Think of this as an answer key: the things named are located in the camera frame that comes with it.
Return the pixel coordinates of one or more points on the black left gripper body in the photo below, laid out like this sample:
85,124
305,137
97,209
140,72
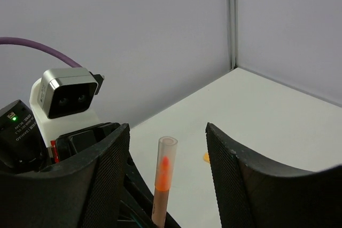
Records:
136,199

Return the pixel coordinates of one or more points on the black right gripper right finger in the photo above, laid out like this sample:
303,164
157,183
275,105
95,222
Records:
255,191

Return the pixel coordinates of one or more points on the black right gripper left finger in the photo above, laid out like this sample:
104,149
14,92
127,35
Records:
81,191

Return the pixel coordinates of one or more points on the orange highlighter pen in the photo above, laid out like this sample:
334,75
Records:
161,192

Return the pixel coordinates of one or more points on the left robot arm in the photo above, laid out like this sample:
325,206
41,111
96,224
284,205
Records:
22,146

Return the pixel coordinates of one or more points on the small orange cap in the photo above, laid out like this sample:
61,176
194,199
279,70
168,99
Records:
206,157

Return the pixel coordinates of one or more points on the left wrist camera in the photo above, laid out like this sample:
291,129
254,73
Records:
60,101

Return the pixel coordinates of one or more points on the left frame post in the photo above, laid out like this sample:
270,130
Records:
232,29

